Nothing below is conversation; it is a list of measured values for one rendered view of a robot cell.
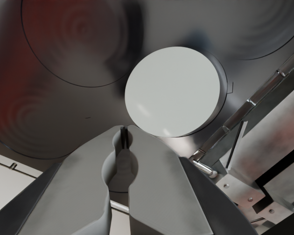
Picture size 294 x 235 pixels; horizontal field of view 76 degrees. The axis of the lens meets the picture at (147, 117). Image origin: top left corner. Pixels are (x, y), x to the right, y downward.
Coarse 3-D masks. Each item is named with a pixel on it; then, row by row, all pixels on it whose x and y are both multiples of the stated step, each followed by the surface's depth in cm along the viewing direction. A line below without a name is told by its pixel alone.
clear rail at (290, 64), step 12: (288, 60) 19; (276, 72) 19; (288, 72) 19; (264, 84) 20; (276, 84) 19; (252, 96) 20; (264, 96) 20; (240, 108) 21; (252, 108) 21; (228, 120) 22; (240, 120) 21; (216, 132) 22; (204, 144) 23; (216, 144) 23; (192, 156) 24; (204, 156) 23
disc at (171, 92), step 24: (168, 48) 17; (144, 72) 18; (168, 72) 18; (192, 72) 19; (216, 72) 19; (144, 96) 19; (168, 96) 20; (192, 96) 20; (216, 96) 20; (144, 120) 21; (168, 120) 21; (192, 120) 21
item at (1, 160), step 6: (0, 156) 22; (0, 162) 22; (6, 162) 22; (12, 162) 22; (18, 162) 22; (18, 168) 22; (24, 168) 23; (30, 168) 23; (24, 174) 23; (30, 174) 23; (36, 174) 23; (114, 204) 27; (120, 204) 27; (120, 210) 27; (126, 210) 27
